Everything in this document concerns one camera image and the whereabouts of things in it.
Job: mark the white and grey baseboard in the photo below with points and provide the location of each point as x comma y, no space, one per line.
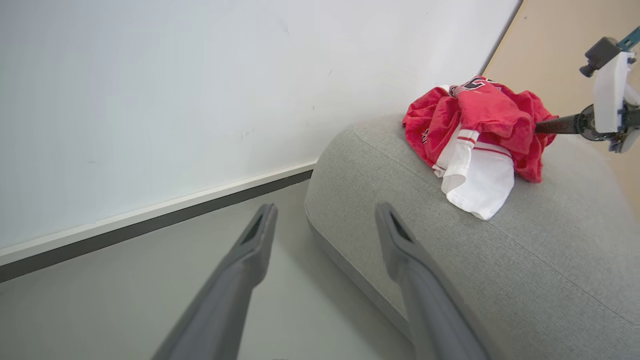
150,222

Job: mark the teal camera bracket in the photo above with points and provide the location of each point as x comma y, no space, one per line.
630,38

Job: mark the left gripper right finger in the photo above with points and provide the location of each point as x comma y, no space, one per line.
430,305

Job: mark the red and white jersey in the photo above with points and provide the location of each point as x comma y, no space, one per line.
485,120

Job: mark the dark grey wrist camera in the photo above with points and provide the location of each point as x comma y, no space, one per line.
600,52

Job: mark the grey fabric sofa seat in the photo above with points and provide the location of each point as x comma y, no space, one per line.
525,280

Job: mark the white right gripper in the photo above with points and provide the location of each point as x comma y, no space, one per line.
611,95

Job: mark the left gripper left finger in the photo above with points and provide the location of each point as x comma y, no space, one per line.
225,300

